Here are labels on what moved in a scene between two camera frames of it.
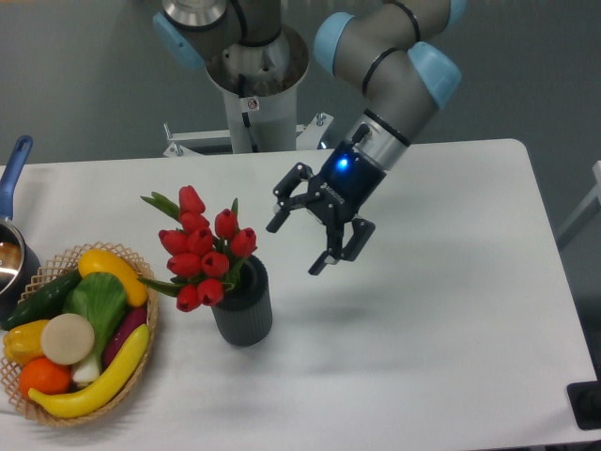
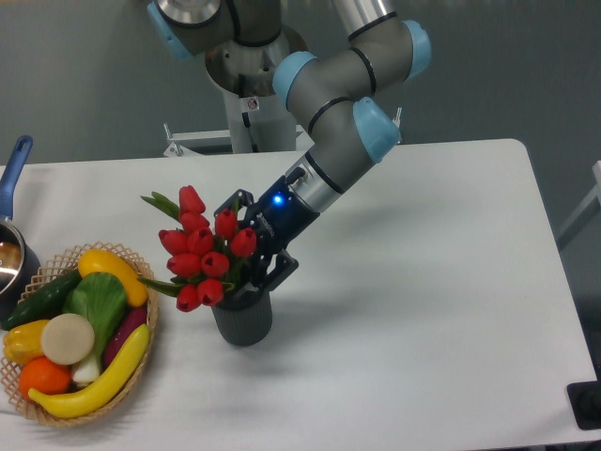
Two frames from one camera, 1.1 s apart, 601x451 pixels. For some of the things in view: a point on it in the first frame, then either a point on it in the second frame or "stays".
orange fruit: x=44 y=376 stays
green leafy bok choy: x=101 y=298 stays
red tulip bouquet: x=202 y=256 stays
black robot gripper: x=341 y=190 to x=277 y=217
